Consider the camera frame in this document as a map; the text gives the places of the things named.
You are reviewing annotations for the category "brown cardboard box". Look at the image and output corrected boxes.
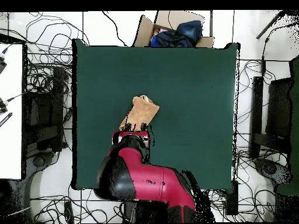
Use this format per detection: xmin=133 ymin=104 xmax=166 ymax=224
xmin=133 ymin=10 xmax=214 ymax=48

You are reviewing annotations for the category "blue denim garment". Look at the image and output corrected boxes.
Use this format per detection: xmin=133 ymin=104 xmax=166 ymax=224
xmin=175 ymin=20 xmax=203 ymax=42

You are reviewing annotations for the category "small black device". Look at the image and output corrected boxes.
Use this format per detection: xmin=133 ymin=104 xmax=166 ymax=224
xmin=0 ymin=97 xmax=9 ymax=115

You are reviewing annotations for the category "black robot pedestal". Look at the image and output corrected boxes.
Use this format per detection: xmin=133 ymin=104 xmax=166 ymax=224
xmin=122 ymin=199 xmax=170 ymax=223

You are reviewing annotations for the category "black slotted strip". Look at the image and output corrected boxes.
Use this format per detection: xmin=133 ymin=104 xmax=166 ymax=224
xmin=0 ymin=112 xmax=13 ymax=128

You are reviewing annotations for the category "white side table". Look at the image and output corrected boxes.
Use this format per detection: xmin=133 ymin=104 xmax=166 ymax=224
xmin=0 ymin=43 xmax=24 ymax=180

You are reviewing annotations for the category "pink garment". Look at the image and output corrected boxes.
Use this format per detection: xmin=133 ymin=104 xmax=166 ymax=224
xmin=152 ymin=27 xmax=168 ymax=36

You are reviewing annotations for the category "black monitor stand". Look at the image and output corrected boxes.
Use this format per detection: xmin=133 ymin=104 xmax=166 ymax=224
xmin=249 ymin=75 xmax=295 ymax=159

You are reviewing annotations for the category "long black cable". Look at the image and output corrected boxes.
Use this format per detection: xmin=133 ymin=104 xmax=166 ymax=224
xmin=102 ymin=10 xmax=128 ymax=47

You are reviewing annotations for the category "black wheeled base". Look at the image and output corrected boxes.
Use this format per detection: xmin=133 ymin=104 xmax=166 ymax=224
xmin=253 ymin=157 xmax=293 ymax=187

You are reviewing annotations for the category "black rectangular box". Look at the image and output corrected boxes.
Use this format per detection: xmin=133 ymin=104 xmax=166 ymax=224
xmin=225 ymin=180 xmax=239 ymax=215

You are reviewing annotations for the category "orange terry towel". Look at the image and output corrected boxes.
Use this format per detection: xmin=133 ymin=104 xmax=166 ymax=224
xmin=119 ymin=94 xmax=160 ymax=132

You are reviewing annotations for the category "black cable tangle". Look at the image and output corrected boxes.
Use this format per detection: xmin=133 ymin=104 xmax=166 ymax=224
xmin=0 ymin=11 xmax=91 ymax=94

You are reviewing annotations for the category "dark navy garment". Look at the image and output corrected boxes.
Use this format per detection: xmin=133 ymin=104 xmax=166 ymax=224
xmin=150 ymin=30 xmax=195 ymax=48

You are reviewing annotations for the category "black camera with cable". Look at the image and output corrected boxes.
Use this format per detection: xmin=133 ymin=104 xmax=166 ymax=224
xmin=0 ymin=54 xmax=8 ymax=75

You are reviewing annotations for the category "black cable with plug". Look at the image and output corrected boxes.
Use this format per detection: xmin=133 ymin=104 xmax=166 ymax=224
xmin=260 ymin=22 xmax=299 ymax=76

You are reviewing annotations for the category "black power strip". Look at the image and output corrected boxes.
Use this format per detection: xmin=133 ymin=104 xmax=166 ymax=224
xmin=64 ymin=201 xmax=75 ymax=224

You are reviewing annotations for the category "dark green table cloth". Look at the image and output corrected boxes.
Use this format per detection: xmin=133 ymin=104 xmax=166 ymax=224
xmin=72 ymin=38 xmax=239 ymax=191

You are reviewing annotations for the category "black equipment stand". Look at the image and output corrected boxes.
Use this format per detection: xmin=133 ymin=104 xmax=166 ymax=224
xmin=24 ymin=66 xmax=65 ymax=153

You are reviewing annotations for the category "black slanted bar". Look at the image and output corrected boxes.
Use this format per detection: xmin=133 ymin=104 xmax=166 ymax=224
xmin=255 ymin=10 xmax=286 ymax=40

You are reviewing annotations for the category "grey round base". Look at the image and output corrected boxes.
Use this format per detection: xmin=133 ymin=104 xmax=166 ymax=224
xmin=24 ymin=150 xmax=59 ymax=183

